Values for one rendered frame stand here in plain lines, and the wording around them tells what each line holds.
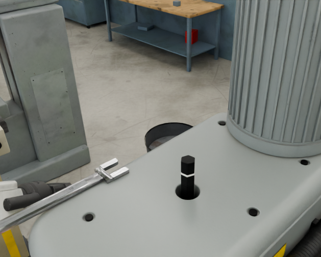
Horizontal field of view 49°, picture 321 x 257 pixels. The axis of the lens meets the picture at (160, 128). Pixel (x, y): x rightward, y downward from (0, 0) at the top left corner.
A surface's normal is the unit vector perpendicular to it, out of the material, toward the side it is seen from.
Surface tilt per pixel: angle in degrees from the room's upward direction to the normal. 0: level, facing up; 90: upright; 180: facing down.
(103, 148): 0
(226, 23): 90
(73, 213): 0
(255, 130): 90
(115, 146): 0
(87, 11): 90
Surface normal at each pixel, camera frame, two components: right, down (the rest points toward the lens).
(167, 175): -0.04, -0.84
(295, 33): -0.38, 0.51
